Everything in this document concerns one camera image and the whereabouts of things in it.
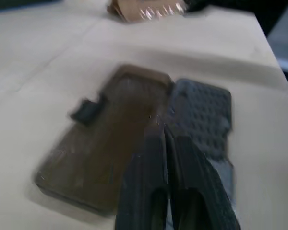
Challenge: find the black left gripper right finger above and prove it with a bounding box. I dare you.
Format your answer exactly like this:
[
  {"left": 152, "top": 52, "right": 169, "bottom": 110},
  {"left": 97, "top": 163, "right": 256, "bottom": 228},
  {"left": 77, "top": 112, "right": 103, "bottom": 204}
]
[{"left": 167, "top": 135, "right": 243, "bottom": 230}]

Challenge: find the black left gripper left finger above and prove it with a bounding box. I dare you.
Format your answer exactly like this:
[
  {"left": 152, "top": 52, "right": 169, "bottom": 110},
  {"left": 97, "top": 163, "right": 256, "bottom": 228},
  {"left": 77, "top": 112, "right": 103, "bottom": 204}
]
[{"left": 113, "top": 126, "right": 169, "bottom": 230}]

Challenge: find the brown crinkly plastic packet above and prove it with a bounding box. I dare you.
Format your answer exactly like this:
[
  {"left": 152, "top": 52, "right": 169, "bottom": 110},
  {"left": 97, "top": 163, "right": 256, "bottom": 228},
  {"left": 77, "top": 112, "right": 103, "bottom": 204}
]
[{"left": 106, "top": 0, "right": 188, "bottom": 23}]

